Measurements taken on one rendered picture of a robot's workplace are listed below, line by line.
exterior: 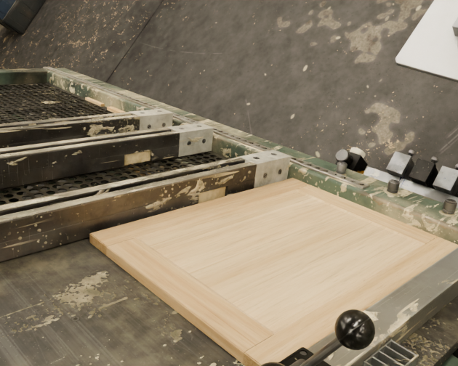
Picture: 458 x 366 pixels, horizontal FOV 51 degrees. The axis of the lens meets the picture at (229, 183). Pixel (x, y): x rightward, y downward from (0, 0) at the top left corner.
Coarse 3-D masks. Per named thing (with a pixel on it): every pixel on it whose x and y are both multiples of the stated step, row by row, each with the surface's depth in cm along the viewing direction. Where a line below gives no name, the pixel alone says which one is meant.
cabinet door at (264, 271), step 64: (256, 192) 110; (320, 192) 115; (128, 256) 79; (192, 256) 81; (256, 256) 83; (320, 256) 86; (384, 256) 88; (192, 320) 67; (256, 320) 67; (320, 320) 68
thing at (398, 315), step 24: (432, 264) 82; (456, 264) 83; (408, 288) 74; (432, 288) 75; (456, 288) 79; (384, 312) 67; (408, 312) 68; (432, 312) 74; (384, 336) 62; (408, 336) 69; (336, 360) 57; (360, 360) 58
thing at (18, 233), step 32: (224, 160) 113; (256, 160) 115; (288, 160) 121; (64, 192) 87; (96, 192) 89; (128, 192) 90; (160, 192) 95; (192, 192) 101; (0, 224) 74; (32, 224) 78; (64, 224) 82; (96, 224) 87; (0, 256) 76
